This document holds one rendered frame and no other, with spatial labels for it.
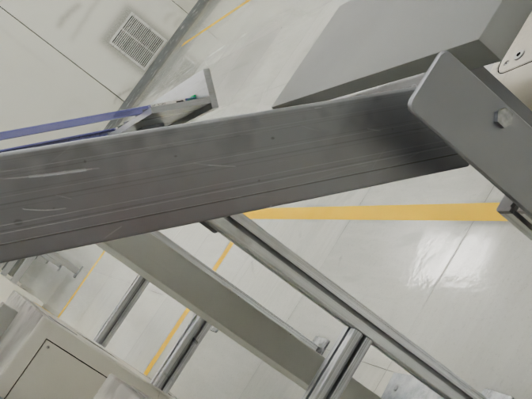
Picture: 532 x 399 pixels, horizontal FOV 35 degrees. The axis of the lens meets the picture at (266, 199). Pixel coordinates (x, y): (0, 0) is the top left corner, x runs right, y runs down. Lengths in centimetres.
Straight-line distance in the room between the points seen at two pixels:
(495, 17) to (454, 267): 99
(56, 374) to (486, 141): 155
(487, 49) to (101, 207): 58
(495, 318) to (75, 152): 128
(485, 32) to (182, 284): 71
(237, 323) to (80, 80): 744
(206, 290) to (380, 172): 91
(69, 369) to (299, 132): 151
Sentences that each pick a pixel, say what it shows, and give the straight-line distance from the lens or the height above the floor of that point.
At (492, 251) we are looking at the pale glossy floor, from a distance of 183.
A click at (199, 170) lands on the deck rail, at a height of 84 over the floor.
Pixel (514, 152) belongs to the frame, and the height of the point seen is 68.
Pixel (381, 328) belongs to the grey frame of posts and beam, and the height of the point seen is 28.
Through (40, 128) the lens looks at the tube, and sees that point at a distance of 131.
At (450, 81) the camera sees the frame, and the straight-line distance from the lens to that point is 55.
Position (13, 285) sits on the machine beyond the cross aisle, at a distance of 554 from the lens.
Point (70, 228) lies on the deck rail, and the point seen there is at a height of 88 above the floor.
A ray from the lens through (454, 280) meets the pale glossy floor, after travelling 187.
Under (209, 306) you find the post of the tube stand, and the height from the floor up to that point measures 49.
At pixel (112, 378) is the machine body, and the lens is 121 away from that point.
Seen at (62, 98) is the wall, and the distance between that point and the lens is 876.
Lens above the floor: 95
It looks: 17 degrees down
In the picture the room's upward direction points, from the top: 52 degrees counter-clockwise
